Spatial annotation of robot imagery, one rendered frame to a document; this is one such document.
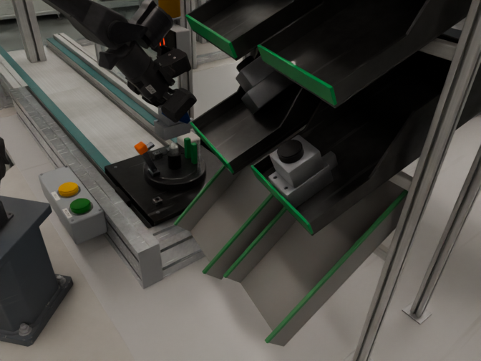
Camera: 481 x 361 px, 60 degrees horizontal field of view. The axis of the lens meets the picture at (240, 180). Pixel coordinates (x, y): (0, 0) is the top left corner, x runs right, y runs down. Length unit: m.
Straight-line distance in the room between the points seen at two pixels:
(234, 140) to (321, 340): 0.39
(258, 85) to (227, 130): 0.09
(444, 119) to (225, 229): 0.39
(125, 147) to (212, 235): 0.52
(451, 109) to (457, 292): 0.56
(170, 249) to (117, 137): 0.50
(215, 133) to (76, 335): 0.43
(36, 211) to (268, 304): 0.41
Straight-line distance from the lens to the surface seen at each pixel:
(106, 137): 1.24
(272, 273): 0.66
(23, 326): 0.83
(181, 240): 0.85
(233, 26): 0.57
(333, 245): 0.62
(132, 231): 0.83
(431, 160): 0.50
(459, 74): 0.47
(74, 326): 0.84
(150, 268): 0.83
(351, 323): 0.84
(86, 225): 0.90
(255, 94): 0.61
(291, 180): 0.48
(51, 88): 1.61
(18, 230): 0.74
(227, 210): 0.73
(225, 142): 0.62
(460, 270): 1.02
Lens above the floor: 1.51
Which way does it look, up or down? 35 degrees down
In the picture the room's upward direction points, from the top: 2 degrees clockwise
